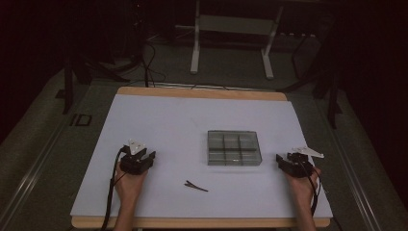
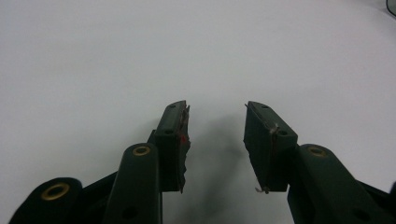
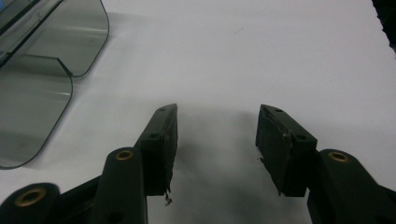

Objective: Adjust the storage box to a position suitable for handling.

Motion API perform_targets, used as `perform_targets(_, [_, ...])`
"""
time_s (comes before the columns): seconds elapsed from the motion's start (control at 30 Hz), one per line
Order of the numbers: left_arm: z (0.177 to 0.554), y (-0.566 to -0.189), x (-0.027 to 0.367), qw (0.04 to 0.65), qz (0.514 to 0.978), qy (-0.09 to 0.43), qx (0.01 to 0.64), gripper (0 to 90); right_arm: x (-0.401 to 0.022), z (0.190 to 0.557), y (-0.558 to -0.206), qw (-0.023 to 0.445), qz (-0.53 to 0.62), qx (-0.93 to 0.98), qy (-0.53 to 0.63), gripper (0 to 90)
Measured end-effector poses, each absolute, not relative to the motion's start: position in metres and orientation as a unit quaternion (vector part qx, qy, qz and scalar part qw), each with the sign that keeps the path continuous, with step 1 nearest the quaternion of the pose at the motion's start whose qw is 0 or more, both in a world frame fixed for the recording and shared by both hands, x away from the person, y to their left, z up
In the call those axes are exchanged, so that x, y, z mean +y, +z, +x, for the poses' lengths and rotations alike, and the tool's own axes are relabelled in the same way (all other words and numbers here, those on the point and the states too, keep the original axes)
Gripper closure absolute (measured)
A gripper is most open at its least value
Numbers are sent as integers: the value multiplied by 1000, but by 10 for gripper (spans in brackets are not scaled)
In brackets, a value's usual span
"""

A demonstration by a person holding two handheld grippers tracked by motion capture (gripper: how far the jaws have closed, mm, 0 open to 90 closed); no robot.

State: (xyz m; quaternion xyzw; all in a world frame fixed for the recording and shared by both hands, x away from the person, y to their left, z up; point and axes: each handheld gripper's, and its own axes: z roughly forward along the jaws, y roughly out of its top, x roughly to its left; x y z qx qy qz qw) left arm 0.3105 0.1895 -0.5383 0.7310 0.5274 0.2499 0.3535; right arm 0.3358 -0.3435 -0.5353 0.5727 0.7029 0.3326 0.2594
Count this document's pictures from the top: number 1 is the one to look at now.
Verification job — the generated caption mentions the dark flat panel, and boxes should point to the dark flat panel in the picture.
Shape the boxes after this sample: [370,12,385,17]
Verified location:
[292,34,322,80]

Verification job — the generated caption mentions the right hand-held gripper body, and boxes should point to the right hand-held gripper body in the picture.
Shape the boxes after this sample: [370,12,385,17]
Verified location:
[278,145,325,179]

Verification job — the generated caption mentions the wooden table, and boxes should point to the wooden table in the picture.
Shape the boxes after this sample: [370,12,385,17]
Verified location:
[70,86,331,230]

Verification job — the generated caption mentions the black floor cables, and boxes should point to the black floor cables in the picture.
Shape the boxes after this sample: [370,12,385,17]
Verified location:
[129,33,167,89]

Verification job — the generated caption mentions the white metal stand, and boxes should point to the white metal stand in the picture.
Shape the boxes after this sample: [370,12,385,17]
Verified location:
[174,0,285,81]

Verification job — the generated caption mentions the dark hair clip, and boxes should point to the dark hair clip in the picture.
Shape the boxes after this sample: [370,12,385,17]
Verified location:
[184,179,210,193]

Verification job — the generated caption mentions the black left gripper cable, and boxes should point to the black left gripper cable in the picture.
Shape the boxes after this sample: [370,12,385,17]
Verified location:
[101,145,130,231]

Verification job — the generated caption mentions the black stand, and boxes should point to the black stand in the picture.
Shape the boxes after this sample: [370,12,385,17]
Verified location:
[56,47,131,116]
[277,13,344,130]

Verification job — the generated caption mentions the black floor bracket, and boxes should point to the black floor bracket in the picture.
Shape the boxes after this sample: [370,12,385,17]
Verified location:
[69,113,93,127]

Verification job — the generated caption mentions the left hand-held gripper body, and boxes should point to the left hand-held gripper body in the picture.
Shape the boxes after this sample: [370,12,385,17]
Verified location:
[119,138,155,176]

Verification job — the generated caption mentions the person's right hand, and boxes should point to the person's right hand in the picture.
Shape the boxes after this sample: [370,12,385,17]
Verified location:
[283,167,322,206]

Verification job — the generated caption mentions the clear plastic compartment box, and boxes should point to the clear plastic compartment box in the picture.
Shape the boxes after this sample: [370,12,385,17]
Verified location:
[207,129,263,167]

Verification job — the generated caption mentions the white table mat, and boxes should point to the white table mat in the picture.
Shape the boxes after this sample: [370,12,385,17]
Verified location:
[69,93,334,219]

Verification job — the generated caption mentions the person's left hand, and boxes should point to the person's left hand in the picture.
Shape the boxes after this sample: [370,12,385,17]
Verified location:
[115,162,149,205]

